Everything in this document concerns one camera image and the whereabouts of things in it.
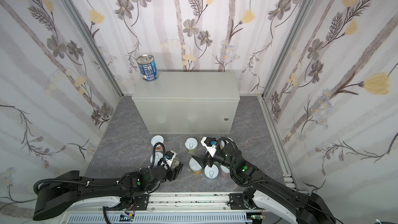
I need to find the white lid yellow-orange can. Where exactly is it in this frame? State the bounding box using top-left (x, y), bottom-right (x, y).
top-left (189, 158), bottom-right (203, 175)

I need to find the dark labelled tall can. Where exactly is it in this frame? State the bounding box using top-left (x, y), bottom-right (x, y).
top-left (170, 155), bottom-right (180, 170)

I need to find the blue labelled tall can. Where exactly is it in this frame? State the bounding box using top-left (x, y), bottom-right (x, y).
top-left (136, 55), bottom-right (158, 82)

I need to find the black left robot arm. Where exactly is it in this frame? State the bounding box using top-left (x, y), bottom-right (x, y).
top-left (33, 164), bottom-right (183, 221)

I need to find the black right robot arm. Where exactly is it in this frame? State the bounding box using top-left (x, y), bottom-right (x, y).
top-left (194, 137), bottom-right (337, 224)

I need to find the white lid yellow can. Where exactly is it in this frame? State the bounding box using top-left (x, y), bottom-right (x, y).
top-left (218, 137), bottom-right (233, 149)

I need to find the white lid pink-red can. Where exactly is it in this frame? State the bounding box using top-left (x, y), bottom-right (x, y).
top-left (220, 165), bottom-right (230, 177)

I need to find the white lid light-blue can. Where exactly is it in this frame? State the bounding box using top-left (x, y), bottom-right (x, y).
top-left (204, 164), bottom-right (219, 181)

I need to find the white lid green can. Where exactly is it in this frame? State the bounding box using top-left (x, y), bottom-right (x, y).
top-left (184, 138), bottom-right (198, 154)

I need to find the white lid pink can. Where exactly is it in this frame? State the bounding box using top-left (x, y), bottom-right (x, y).
top-left (150, 152), bottom-right (163, 167)

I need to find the white lid orange can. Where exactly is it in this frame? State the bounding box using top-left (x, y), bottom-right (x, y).
top-left (151, 135), bottom-right (164, 151)

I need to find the grey metal cabinet box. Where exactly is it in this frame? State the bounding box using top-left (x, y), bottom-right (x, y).
top-left (132, 72), bottom-right (240, 134)

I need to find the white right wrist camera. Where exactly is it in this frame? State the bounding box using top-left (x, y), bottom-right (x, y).
top-left (201, 137), bottom-right (217, 158)

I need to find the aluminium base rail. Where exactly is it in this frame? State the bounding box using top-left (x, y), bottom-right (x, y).
top-left (55, 192), bottom-right (266, 224)

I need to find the white slotted cable duct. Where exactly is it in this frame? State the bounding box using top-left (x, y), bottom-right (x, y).
top-left (67, 213), bottom-right (252, 224)

